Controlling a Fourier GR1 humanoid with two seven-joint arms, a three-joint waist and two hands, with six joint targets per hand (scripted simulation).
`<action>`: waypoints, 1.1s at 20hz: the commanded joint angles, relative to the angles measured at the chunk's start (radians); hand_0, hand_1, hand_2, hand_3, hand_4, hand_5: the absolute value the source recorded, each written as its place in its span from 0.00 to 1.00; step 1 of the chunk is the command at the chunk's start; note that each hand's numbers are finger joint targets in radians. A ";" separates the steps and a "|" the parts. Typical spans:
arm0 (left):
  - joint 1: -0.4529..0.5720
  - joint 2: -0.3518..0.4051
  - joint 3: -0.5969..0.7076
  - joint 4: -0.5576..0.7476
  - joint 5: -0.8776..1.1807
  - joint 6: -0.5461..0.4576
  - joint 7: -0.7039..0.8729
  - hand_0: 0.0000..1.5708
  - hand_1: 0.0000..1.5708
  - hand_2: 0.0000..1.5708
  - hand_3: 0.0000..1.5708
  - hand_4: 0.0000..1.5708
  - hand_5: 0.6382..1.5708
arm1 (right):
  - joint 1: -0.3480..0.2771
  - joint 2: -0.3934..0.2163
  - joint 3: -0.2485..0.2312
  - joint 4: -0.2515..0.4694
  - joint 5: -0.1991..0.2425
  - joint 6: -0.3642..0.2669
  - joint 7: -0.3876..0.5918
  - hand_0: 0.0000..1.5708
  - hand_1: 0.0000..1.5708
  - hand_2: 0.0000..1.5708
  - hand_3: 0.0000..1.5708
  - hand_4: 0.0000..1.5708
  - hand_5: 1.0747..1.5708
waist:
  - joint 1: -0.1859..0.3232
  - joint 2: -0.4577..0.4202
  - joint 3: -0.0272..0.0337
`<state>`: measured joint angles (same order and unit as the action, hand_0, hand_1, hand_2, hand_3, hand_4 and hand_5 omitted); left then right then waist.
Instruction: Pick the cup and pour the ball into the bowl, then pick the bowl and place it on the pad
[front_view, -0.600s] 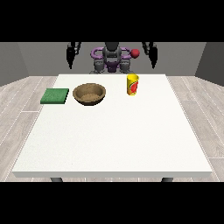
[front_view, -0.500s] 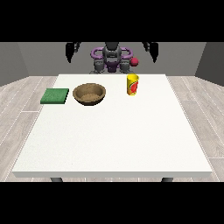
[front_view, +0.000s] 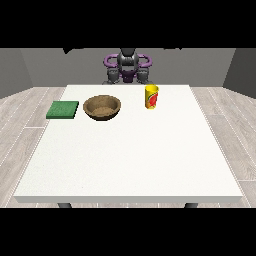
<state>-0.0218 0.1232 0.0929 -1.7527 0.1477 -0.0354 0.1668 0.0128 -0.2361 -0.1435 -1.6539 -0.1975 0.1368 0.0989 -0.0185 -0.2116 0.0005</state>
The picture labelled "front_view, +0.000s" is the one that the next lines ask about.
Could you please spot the brown wooden bowl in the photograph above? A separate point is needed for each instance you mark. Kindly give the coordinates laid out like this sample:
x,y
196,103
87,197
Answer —
x,y
102,107

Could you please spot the yellow cup with melon print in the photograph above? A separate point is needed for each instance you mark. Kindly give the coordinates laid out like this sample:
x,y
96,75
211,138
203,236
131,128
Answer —
x,y
151,97

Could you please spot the green square pad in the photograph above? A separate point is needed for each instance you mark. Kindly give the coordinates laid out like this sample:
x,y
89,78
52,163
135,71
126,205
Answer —
x,y
62,109

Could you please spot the grey robot trunk purple rings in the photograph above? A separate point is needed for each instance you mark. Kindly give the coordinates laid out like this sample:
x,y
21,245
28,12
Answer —
x,y
127,68

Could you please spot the dark table leg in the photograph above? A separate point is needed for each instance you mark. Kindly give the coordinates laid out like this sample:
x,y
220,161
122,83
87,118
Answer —
x,y
64,205
191,205

